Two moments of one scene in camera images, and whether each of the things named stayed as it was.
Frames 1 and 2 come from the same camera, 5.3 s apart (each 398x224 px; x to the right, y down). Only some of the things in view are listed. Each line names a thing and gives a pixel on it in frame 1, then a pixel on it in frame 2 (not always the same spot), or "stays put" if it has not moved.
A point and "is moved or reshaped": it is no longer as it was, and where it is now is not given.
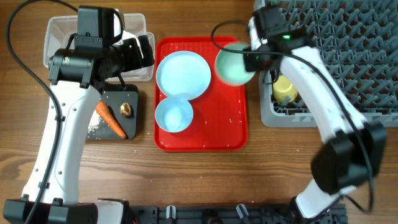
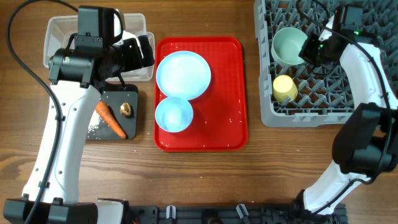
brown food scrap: [125, 109] stays put
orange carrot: [105, 111] stays put
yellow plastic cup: [284, 88] stays put
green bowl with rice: [230, 68] is moved or reshaped
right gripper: [250, 63] -> [307, 52]
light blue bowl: [174, 115] stays put
